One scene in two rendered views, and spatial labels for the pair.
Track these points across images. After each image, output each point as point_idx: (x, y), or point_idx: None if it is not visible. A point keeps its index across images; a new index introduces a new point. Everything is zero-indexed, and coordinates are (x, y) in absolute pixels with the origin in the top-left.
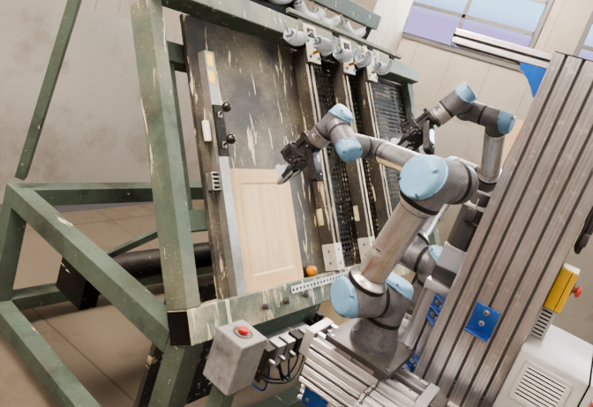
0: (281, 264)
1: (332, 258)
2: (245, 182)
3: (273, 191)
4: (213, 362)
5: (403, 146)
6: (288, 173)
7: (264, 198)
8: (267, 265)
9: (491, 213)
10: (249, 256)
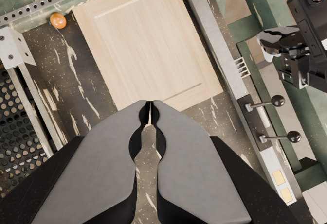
0: (116, 14)
1: (19, 44)
2: (196, 86)
3: (149, 96)
4: None
5: (173, 162)
6: (294, 28)
7: (162, 81)
8: (140, 7)
9: None
10: (172, 7)
